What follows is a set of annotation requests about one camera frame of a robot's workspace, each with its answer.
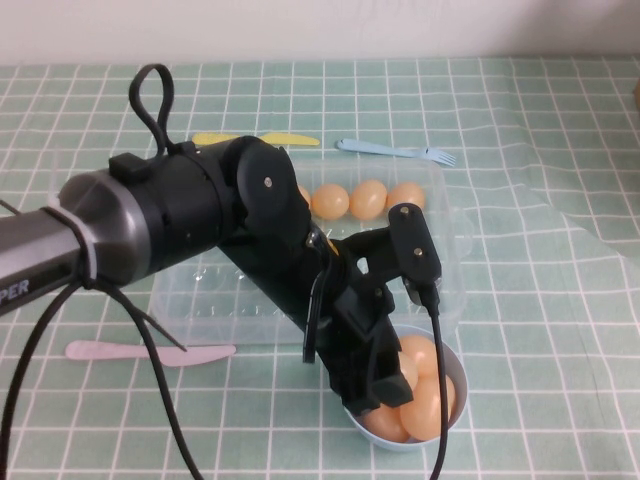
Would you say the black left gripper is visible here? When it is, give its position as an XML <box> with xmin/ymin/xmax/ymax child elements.
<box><xmin>318</xmin><ymin>227</ymin><xmax>414</xmax><ymax>418</ymax></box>

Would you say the clear plastic egg box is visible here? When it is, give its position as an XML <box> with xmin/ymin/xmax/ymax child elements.
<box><xmin>148</xmin><ymin>150</ymin><xmax>476</xmax><ymax>347</ymax></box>

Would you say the light blue bowl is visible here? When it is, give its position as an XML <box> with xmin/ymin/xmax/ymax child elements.
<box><xmin>344</xmin><ymin>323</ymin><xmax>469</xmax><ymax>454</ymax></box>

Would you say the green checked tablecloth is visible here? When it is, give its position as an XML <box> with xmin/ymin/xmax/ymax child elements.
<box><xmin>0</xmin><ymin>55</ymin><xmax>640</xmax><ymax>480</ymax></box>

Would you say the black zip tie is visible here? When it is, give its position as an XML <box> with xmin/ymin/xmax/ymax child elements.
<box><xmin>117</xmin><ymin>292</ymin><xmax>189</xmax><ymax>351</ymax></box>

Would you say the light blue plastic fork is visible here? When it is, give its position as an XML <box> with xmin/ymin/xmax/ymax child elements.
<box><xmin>335</xmin><ymin>138</ymin><xmax>457</xmax><ymax>167</ymax></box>

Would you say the yellow plastic knife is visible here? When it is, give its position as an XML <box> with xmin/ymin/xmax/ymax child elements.
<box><xmin>192</xmin><ymin>130</ymin><xmax>321</xmax><ymax>150</ymax></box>

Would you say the pink plastic knife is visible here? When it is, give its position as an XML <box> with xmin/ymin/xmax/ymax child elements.
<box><xmin>64</xmin><ymin>339</ymin><xmax>237</xmax><ymax>369</ymax></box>

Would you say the white zip tie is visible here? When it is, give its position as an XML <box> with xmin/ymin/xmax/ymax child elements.
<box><xmin>47</xmin><ymin>193</ymin><xmax>102</xmax><ymax>292</ymax></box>

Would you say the black camera cable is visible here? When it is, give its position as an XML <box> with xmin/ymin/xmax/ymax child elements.
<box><xmin>419</xmin><ymin>279</ymin><xmax>449</xmax><ymax>480</ymax></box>

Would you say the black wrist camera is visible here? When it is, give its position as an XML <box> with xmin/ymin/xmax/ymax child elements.
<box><xmin>387</xmin><ymin>202</ymin><xmax>444</xmax><ymax>306</ymax></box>

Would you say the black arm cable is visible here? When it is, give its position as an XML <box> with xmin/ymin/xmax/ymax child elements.
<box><xmin>0</xmin><ymin>283</ymin><xmax>84</xmax><ymax>446</ymax></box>
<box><xmin>102</xmin><ymin>285</ymin><xmax>204</xmax><ymax>480</ymax></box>
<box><xmin>128</xmin><ymin>62</ymin><xmax>177</xmax><ymax>166</ymax></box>

